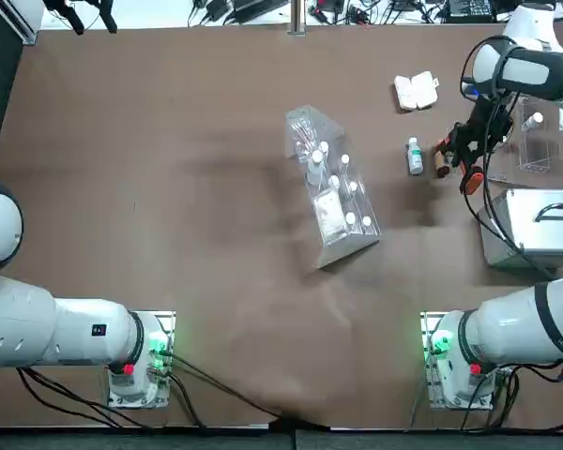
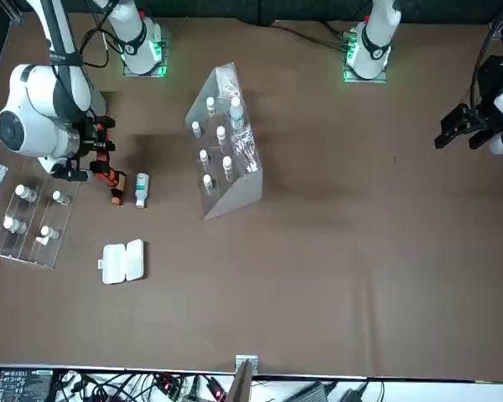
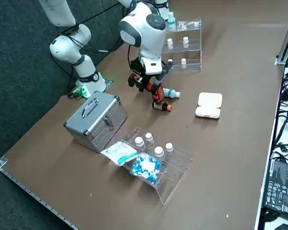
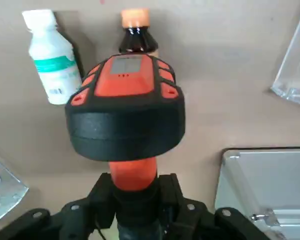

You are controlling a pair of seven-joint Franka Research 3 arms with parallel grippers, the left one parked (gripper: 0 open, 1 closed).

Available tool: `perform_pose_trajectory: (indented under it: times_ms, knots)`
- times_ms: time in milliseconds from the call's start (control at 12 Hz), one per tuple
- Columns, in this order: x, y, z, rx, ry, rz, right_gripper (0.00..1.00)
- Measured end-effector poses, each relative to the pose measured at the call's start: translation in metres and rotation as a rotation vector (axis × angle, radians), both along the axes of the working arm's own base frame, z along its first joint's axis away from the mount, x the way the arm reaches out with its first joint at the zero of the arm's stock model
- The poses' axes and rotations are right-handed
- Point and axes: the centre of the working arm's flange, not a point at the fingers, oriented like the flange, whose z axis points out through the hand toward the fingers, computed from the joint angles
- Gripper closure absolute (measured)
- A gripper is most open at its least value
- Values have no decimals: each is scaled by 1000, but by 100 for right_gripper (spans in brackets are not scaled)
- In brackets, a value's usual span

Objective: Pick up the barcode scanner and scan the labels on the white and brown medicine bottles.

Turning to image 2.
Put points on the white plastic pill box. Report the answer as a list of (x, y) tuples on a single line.
[(121, 261)]

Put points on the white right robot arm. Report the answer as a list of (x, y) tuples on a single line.
[(37, 113)]

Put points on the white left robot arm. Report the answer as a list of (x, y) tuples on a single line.
[(375, 37)]

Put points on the brown medicine bottle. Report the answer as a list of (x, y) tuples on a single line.
[(117, 197)]

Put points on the small white-capped vial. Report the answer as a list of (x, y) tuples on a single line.
[(60, 197), (211, 104), (49, 231), (208, 184), (227, 165), (221, 135), (204, 157), (196, 129)]

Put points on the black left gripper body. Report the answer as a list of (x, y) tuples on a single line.
[(484, 119)]

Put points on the clear acrylic divided tray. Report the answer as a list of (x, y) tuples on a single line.
[(29, 218)]

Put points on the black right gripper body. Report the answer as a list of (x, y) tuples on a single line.
[(88, 140)]

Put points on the clear bottle teal label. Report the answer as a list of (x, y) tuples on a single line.
[(236, 113)]

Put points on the clear packet white contents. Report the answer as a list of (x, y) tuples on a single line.
[(227, 81)]

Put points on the black power brick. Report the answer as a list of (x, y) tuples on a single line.
[(352, 395)]

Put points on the white medicine bottle green label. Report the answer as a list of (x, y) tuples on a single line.
[(141, 190)]

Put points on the clear cotton swab packet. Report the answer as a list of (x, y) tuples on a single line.
[(245, 151)]

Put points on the small white cap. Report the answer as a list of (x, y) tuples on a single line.
[(42, 241)]

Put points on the orange black barcode scanner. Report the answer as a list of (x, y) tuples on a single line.
[(109, 173)]

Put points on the white-capped clear bottle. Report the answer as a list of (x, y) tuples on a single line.
[(25, 192), (13, 225)]

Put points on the black connector red light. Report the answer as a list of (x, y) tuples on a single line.
[(166, 383), (216, 391)]

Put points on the black labelled power adapter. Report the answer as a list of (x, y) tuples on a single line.
[(21, 385)]

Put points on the clear acrylic stepped shelf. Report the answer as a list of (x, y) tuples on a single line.
[(239, 194)]

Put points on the grey power brick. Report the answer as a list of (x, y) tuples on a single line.
[(312, 393)]

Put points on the camera mounting post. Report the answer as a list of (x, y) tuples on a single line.
[(241, 385)]

